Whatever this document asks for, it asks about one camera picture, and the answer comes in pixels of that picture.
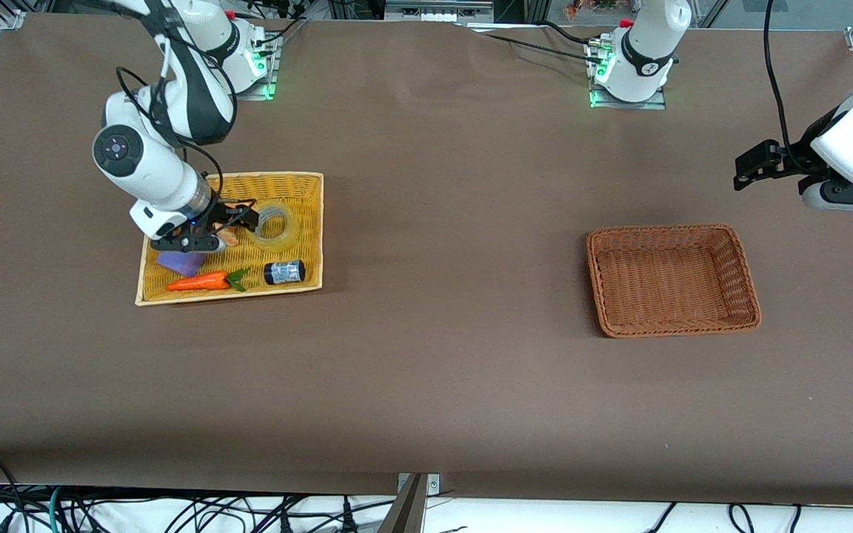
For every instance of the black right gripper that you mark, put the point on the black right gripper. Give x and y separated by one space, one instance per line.
221 215

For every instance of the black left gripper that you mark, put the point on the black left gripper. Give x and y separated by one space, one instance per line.
794 156

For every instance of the clear tape roll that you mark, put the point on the clear tape roll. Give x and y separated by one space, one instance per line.
278 242

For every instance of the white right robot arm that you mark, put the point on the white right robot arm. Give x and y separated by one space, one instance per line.
152 163

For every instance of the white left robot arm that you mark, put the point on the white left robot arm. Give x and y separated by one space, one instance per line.
645 52

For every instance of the toy croissant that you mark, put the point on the toy croissant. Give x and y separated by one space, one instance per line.
231 238

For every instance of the small blue jar black lid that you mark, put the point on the small blue jar black lid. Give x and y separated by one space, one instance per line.
283 272

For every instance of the yellow wicker basket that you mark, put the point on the yellow wicker basket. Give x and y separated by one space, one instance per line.
308 252

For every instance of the purple foam cube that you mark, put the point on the purple foam cube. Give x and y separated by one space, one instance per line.
182 265

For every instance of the orange toy carrot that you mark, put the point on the orange toy carrot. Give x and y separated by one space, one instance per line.
197 282

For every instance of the brown wicker basket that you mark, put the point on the brown wicker basket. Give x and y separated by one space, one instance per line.
671 281

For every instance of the grey equipment box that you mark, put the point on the grey equipment box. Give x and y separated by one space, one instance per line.
434 11

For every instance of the dark metal beam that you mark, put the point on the dark metal beam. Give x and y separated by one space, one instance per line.
404 514

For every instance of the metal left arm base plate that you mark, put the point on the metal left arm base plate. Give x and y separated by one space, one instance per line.
634 105

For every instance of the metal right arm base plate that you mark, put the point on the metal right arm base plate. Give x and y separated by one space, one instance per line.
271 74

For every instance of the grey metal table bracket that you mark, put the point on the grey metal table bracket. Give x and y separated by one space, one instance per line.
434 485

